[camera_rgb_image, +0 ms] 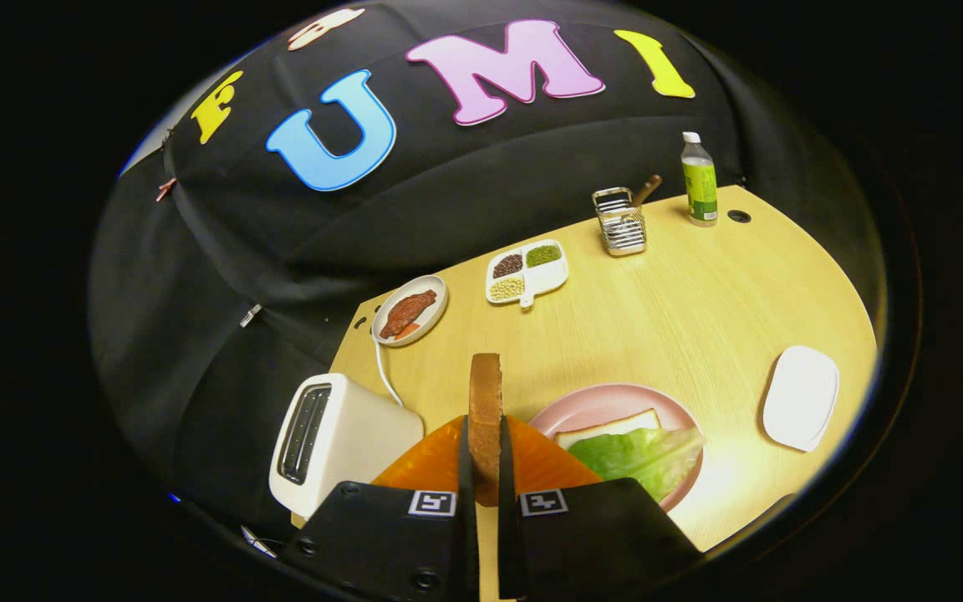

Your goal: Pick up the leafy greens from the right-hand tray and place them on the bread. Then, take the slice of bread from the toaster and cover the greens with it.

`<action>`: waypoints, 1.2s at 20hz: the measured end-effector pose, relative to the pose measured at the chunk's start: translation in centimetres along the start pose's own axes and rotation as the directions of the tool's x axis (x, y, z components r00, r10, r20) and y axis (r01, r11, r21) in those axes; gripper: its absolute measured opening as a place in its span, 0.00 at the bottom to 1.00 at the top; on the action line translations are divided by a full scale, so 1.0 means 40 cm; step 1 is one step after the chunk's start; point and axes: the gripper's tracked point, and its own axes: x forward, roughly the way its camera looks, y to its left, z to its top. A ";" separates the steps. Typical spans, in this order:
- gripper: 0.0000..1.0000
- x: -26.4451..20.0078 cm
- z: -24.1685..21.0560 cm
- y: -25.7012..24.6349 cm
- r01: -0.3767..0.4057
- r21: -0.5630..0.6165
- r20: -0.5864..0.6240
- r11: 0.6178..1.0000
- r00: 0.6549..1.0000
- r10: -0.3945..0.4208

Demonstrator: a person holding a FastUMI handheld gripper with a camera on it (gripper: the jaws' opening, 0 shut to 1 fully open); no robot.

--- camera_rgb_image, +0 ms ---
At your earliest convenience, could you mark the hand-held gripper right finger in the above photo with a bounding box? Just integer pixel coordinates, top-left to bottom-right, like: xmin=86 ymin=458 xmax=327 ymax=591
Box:
xmin=496 ymin=416 xmax=704 ymax=601

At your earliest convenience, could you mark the pink round plate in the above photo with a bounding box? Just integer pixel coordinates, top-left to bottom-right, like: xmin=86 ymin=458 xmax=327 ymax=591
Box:
xmin=528 ymin=383 xmax=705 ymax=513

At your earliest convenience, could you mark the white toaster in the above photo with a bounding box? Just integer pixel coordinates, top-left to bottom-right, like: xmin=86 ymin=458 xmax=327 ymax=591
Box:
xmin=268 ymin=373 xmax=425 ymax=519

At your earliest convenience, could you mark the white toaster cable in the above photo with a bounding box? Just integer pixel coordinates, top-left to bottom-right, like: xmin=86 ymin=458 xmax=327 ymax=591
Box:
xmin=374 ymin=339 xmax=405 ymax=408

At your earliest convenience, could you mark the white round plate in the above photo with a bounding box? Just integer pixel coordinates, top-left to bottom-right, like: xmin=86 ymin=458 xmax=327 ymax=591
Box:
xmin=371 ymin=275 xmax=450 ymax=347

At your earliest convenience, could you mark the metal wire holder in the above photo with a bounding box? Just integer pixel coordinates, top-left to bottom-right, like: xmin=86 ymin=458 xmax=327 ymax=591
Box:
xmin=591 ymin=186 xmax=648 ymax=257

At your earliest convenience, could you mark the white bread slice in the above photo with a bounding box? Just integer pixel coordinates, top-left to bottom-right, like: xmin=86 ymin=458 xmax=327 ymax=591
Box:
xmin=554 ymin=408 xmax=663 ymax=451

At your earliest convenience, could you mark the toasted bread slice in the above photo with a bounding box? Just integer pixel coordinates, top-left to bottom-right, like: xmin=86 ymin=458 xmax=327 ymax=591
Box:
xmin=468 ymin=353 xmax=505 ymax=508

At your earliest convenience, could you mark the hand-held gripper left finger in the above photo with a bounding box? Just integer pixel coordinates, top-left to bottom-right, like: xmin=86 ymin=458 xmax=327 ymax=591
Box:
xmin=281 ymin=416 xmax=480 ymax=602

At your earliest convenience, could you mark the white square plate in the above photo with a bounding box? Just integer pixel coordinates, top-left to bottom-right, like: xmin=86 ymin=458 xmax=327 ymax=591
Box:
xmin=762 ymin=345 xmax=840 ymax=453

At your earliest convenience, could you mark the red meat slice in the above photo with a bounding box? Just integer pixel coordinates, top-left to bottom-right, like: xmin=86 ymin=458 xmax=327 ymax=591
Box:
xmin=379 ymin=289 xmax=438 ymax=339

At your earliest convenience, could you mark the white divided dish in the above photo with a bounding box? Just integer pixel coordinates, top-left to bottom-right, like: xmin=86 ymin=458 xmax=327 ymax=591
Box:
xmin=485 ymin=239 xmax=570 ymax=309

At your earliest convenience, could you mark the black backdrop cloth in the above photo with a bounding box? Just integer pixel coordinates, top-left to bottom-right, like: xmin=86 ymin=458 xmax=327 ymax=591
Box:
xmin=89 ymin=0 xmax=884 ymax=544

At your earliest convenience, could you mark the green label bottle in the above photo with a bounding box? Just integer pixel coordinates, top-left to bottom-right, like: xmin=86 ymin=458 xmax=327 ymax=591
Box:
xmin=680 ymin=131 xmax=719 ymax=227

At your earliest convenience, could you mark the green lettuce leaf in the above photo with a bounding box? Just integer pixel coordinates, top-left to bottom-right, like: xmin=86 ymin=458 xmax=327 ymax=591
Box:
xmin=567 ymin=426 xmax=706 ymax=503

